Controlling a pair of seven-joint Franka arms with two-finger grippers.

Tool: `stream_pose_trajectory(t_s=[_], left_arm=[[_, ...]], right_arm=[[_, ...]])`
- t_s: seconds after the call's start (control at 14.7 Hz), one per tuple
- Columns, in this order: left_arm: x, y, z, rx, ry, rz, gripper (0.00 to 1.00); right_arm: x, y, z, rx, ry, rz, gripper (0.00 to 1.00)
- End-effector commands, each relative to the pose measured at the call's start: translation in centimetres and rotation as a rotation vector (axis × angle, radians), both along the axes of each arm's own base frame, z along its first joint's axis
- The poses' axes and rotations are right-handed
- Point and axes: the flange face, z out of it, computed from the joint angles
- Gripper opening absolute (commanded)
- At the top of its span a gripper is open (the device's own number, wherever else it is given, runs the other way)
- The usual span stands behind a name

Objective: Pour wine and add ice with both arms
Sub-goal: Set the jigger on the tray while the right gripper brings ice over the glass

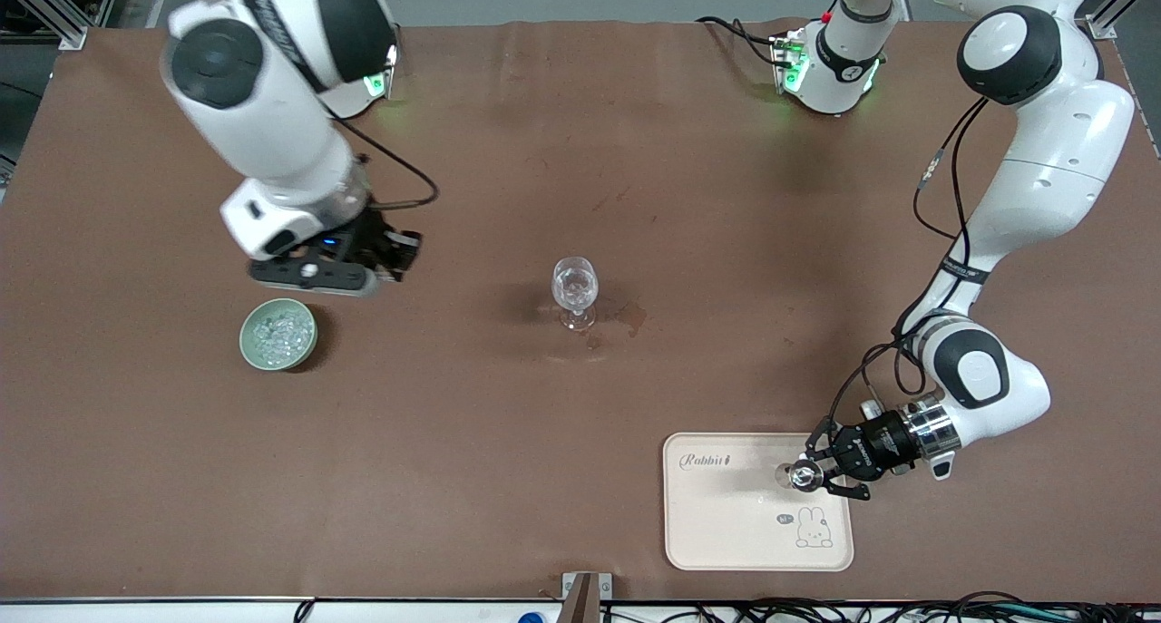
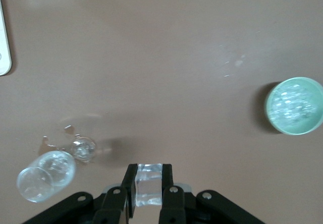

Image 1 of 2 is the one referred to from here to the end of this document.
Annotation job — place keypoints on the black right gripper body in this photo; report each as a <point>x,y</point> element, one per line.
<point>369,239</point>

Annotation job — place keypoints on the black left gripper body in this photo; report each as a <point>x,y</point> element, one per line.
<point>873,445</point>

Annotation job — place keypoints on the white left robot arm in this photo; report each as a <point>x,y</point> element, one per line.
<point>1052,179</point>

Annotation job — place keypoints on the clear ice cube pile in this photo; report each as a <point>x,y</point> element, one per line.
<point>278,335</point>

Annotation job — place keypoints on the clear stemmed wine glass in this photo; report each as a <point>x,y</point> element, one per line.
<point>575,287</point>

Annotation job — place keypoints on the green ceramic bowl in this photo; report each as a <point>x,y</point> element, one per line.
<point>299,355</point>

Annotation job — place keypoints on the cream rabbit print tray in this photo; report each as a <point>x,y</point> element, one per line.
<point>726,532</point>

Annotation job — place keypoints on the brown table cover sheet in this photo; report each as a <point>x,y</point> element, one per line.
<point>544,151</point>

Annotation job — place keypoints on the brown vertical pole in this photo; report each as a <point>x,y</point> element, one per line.
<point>582,605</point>

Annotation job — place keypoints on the metal edge bracket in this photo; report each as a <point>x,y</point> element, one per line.
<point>569,582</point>

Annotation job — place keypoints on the aluminium frame strut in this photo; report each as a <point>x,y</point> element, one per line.
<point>56,20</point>
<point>1102,26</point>

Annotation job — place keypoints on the white table edge rail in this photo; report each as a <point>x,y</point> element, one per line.
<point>181,612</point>

